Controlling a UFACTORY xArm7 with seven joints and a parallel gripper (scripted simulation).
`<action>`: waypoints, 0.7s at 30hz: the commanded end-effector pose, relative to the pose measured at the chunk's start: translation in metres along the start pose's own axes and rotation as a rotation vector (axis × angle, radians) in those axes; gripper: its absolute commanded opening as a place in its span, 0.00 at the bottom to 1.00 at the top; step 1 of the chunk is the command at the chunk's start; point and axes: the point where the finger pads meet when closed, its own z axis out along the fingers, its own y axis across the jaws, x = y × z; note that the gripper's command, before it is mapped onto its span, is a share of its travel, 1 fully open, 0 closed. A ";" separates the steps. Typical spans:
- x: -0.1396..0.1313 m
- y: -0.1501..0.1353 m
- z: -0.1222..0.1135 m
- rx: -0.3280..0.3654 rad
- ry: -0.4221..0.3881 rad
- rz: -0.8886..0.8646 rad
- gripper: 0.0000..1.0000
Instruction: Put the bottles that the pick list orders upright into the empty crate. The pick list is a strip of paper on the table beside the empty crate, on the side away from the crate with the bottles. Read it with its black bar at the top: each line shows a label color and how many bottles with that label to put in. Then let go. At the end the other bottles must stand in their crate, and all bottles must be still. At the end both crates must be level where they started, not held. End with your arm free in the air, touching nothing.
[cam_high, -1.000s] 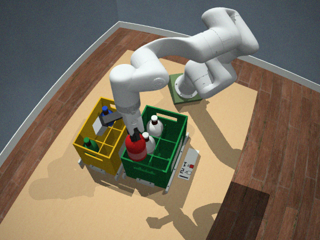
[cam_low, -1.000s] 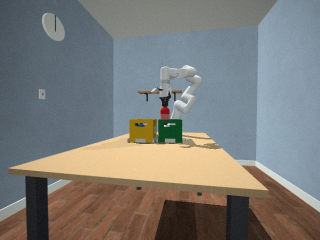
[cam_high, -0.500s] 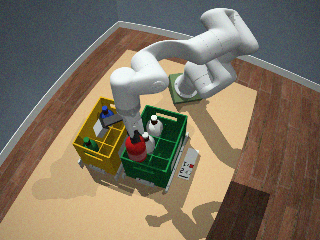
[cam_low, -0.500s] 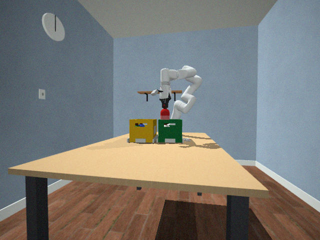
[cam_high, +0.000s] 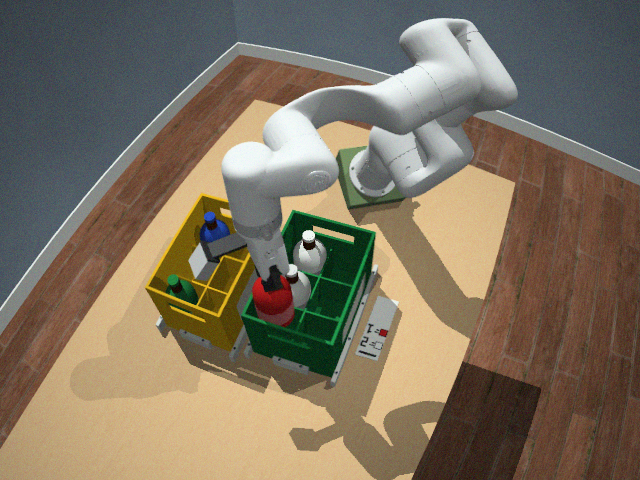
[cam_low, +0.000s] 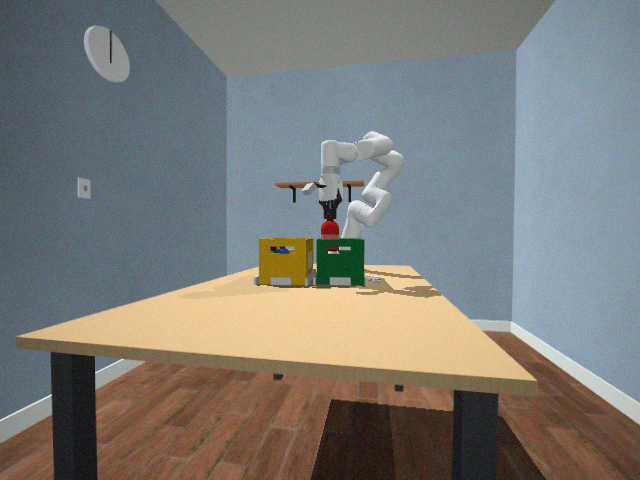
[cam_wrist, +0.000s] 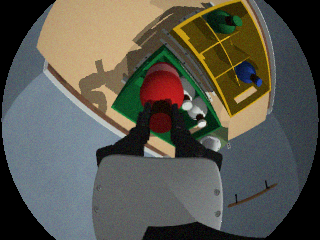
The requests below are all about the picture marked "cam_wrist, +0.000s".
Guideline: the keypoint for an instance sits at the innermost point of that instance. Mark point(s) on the red bottle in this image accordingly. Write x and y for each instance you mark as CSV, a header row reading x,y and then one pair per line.
x,y
161,87

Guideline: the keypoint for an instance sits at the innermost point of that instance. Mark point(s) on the green plastic bottle crate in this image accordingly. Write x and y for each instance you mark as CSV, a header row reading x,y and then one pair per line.
x,y
130,105

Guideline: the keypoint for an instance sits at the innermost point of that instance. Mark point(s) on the blue bottle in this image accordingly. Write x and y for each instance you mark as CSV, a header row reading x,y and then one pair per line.
x,y
247,73

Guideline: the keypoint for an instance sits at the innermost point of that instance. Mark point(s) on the yellow crate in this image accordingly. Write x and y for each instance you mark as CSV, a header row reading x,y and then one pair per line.
x,y
243,44

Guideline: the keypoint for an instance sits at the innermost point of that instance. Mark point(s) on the white bottle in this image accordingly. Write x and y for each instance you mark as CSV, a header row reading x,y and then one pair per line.
x,y
189,94

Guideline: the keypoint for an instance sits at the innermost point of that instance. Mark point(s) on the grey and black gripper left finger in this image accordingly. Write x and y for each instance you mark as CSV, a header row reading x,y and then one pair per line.
x,y
131,143

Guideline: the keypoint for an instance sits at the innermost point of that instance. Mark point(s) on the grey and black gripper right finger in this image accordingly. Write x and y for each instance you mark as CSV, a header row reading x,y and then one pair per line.
x,y
185,144

